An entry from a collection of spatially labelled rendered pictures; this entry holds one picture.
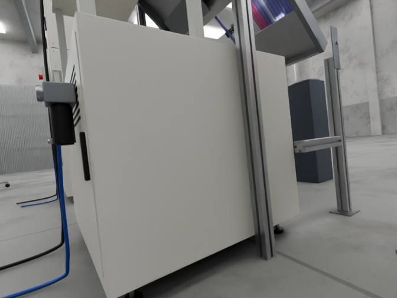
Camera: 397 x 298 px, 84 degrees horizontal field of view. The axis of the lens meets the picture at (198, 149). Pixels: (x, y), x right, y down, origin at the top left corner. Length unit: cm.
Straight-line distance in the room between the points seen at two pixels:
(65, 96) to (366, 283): 78
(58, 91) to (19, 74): 1136
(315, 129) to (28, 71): 1133
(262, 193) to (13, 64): 1177
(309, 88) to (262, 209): 117
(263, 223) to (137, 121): 44
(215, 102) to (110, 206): 36
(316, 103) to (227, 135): 119
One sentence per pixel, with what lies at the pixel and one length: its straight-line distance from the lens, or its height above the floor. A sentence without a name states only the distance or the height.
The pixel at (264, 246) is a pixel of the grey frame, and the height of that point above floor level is 4.
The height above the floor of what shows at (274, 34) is 81.
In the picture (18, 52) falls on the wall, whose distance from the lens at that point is 1222.
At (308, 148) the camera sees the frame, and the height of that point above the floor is 29.
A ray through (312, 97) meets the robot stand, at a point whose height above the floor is 58.
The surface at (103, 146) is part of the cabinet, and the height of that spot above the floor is 36.
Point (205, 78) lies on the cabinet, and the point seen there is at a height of 51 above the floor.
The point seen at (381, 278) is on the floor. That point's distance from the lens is 71.
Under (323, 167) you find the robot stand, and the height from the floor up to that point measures 10.
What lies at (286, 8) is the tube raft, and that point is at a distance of 113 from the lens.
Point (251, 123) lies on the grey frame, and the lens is 64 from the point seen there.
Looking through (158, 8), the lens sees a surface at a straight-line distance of 146.
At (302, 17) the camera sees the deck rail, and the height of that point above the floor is 79.
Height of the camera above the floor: 34
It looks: 1 degrees down
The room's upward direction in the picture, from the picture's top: 6 degrees counter-clockwise
